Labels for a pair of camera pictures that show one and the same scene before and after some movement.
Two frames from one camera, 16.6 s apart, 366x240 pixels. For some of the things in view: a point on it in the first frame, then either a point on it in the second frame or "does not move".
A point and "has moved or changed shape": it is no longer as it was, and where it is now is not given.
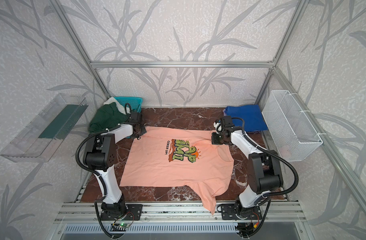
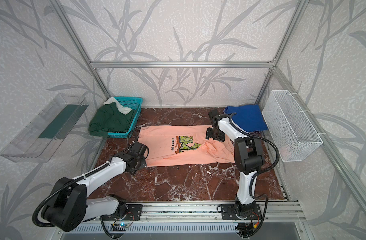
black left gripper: x=139 y=130 → x=142 y=162
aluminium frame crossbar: x=182 y=64 does not move
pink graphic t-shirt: x=162 y=156 has moved or changed shape
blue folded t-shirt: x=253 y=119 does not move
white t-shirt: x=121 y=108 does not move
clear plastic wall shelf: x=45 y=134 does not move
